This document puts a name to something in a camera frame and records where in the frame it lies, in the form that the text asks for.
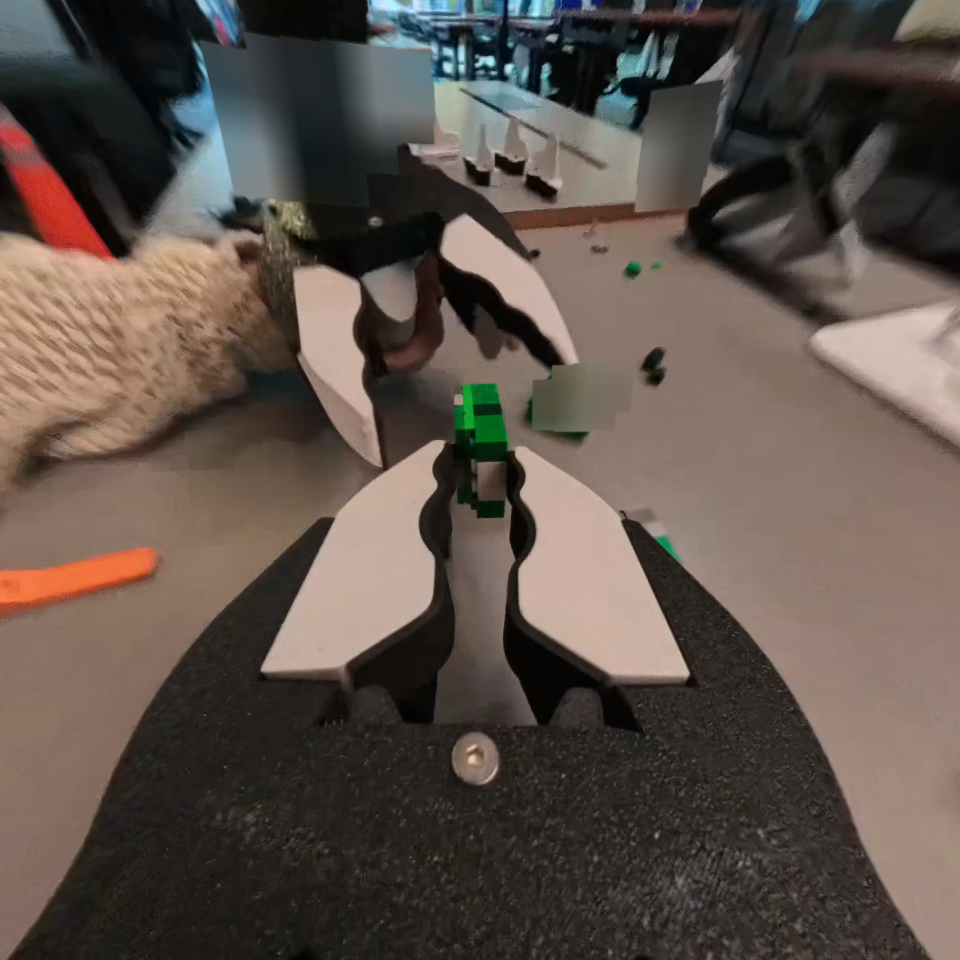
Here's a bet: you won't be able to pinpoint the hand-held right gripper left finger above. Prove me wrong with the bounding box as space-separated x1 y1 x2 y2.
261 441 456 725

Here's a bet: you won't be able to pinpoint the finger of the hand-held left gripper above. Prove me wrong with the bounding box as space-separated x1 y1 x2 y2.
294 266 387 468
438 213 580 369

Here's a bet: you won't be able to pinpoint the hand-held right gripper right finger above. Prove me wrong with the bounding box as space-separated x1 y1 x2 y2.
504 446 691 725

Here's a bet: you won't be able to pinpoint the green lego face block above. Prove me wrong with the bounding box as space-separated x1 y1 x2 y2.
452 384 513 520
523 397 592 442

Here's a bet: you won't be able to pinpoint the green lego block dark studs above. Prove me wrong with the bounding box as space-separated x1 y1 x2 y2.
622 508 682 562

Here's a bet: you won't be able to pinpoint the person's left hand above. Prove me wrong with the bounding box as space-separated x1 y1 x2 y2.
366 255 447 374

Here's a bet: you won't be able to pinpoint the pale fin-shaped grip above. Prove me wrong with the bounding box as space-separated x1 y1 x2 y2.
495 120 528 177
525 135 564 200
463 123 498 187

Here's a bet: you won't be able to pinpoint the black device with pale grip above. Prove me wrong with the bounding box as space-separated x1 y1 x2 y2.
678 146 867 320

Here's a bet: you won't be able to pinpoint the orange brick separator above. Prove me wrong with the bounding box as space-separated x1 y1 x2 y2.
0 547 161 610

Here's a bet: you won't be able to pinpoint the red striped band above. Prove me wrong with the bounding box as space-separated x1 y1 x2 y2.
0 105 115 260

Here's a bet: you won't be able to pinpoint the white book stand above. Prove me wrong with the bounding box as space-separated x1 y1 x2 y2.
808 298 960 451

